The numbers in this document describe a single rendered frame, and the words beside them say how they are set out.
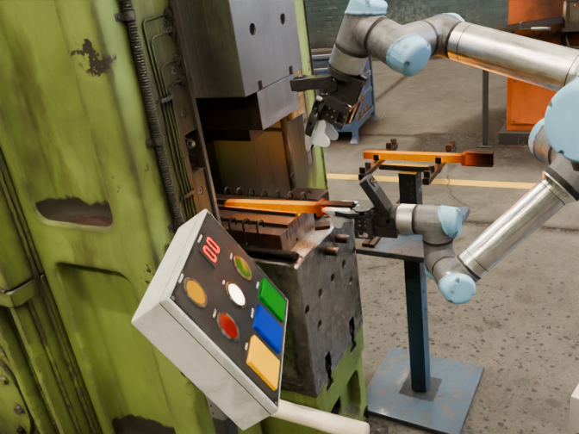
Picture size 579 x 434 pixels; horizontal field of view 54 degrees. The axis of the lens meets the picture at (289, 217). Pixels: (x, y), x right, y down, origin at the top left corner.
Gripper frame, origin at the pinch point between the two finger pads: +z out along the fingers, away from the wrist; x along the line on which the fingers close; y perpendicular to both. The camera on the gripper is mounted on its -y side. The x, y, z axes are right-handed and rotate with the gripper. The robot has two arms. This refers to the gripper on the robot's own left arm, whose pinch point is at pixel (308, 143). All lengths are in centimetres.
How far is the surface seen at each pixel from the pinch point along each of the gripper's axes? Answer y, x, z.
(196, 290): 6, -51, 5
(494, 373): 82, 79, 99
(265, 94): -16.5, 5.9, -3.0
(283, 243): 1.7, 3.0, 32.5
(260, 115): -14.6, 2.1, 0.8
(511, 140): 48, 360, 116
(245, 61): -20.7, -0.7, -11.4
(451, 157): 27, 59, 14
